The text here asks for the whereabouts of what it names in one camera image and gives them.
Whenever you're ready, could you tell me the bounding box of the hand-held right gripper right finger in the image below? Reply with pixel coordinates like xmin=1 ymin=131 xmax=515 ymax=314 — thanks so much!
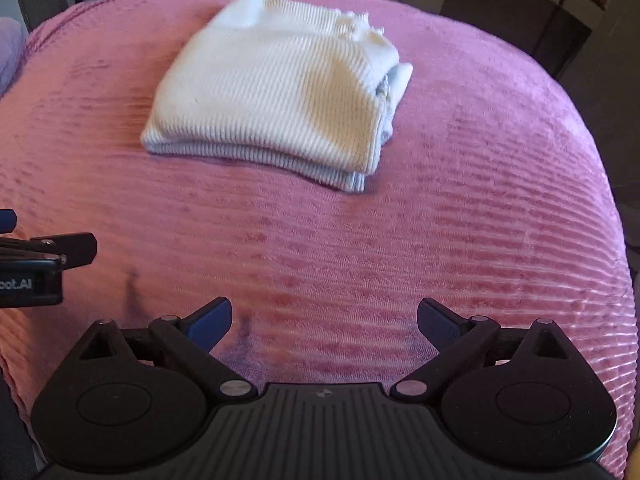
xmin=389 ymin=296 xmax=573 ymax=402

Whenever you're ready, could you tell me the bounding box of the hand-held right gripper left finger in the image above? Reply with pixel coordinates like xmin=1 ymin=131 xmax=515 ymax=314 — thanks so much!
xmin=77 ymin=296 xmax=256 ymax=402

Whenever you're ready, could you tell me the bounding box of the white ribbed knit garment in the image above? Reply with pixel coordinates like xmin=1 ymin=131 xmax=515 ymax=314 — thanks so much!
xmin=140 ymin=0 xmax=415 ymax=194

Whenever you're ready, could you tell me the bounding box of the pink ribbed blanket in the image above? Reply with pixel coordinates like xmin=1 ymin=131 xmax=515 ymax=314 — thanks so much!
xmin=0 ymin=0 xmax=640 ymax=480

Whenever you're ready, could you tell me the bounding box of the dark cabinet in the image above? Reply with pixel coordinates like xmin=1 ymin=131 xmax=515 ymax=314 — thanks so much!
xmin=440 ymin=0 xmax=609 ymax=79

